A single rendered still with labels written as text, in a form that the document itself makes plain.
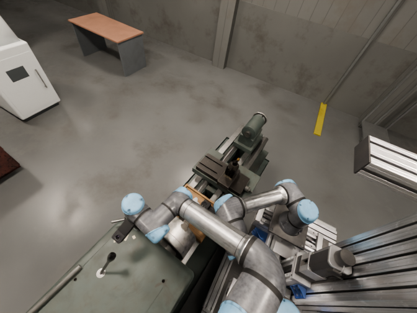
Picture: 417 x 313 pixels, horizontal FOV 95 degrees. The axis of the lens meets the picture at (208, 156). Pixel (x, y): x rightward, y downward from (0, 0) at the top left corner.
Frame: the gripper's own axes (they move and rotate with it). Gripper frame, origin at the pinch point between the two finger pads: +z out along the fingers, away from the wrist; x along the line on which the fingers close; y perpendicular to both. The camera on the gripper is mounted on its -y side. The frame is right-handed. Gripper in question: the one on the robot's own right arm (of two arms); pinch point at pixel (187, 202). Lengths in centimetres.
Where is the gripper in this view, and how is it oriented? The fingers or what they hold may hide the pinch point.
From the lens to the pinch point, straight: 133.2
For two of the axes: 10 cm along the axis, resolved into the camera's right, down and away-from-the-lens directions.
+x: 1.2, -6.0, -7.9
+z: -8.2, -5.1, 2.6
